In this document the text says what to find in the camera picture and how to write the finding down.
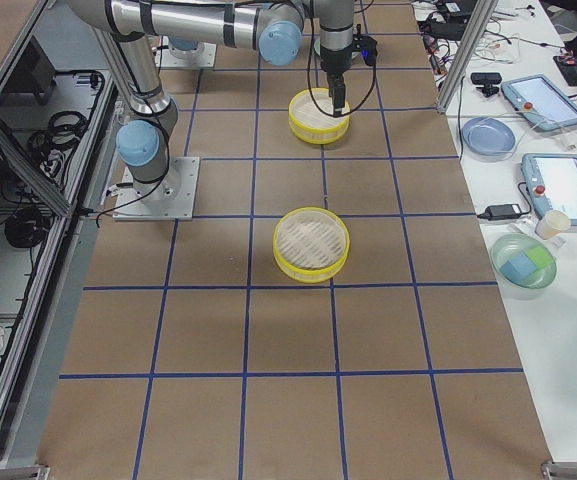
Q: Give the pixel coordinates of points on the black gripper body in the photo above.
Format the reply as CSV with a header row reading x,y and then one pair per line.
x,y
334,62

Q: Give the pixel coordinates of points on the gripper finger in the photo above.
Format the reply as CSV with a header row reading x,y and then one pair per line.
x,y
338,99

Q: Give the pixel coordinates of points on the side yellow bamboo steamer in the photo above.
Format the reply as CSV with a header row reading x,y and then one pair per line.
x,y
310,245

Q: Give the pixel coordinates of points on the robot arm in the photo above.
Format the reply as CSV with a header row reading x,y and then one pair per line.
x,y
272,28

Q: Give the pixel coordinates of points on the centre yellow bamboo steamer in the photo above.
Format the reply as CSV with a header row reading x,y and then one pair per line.
x,y
311,120

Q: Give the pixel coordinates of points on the black webcam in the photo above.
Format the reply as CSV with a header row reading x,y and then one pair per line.
x,y
487,83

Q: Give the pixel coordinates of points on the blue plate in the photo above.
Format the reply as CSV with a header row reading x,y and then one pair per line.
x,y
489,138

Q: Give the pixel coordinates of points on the black power adapter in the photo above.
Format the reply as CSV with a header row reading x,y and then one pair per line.
x,y
500,212

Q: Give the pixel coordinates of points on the far teach pendant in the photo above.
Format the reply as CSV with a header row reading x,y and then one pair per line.
x,y
539,101

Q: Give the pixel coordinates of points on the teach pendant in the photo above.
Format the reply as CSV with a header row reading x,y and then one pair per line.
x,y
539,101
551,180

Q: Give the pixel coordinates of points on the near teach pendant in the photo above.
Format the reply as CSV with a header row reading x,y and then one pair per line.
x,y
551,180

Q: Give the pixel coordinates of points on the blue sponge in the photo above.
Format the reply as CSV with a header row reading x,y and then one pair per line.
x,y
517,269

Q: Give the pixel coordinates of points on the paper cup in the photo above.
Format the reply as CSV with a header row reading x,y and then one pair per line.
x,y
553,223

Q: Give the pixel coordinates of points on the green glass bowl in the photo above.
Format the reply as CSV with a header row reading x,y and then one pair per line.
x,y
509,245

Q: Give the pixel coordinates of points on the green sponge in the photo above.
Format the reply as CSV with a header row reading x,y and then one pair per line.
x,y
540,256

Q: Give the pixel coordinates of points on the aluminium frame post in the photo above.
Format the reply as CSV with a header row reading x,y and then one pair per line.
x,y
474,30

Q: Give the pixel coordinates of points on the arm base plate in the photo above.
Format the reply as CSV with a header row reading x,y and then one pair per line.
x,y
173,199

